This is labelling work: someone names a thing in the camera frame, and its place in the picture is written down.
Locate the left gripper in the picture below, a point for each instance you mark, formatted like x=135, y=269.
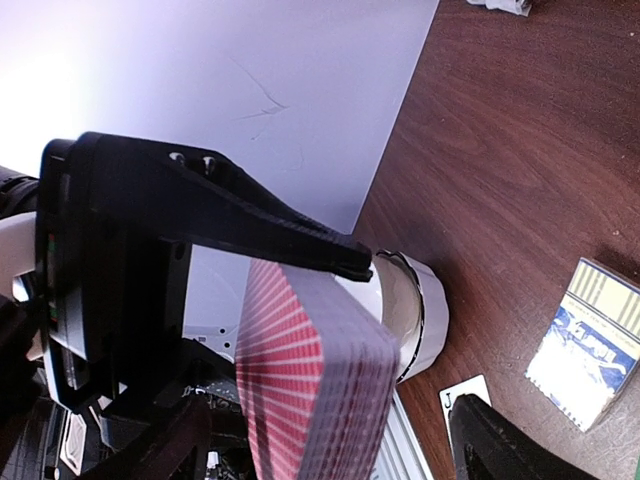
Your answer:
x=116, y=219

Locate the white ceramic bowl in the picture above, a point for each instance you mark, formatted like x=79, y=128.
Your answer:
x=402, y=306

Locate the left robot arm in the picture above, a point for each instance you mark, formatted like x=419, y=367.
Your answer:
x=23, y=307

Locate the white scalloped plate stack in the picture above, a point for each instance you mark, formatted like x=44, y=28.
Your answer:
x=436, y=317

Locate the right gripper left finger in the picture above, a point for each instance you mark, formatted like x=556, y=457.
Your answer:
x=174, y=445

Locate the red backed card deck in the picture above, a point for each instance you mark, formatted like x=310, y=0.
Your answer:
x=315, y=374

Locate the blue gold card box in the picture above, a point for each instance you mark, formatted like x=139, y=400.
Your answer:
x=591, y=348

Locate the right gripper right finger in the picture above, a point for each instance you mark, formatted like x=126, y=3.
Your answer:
x=486, y=445

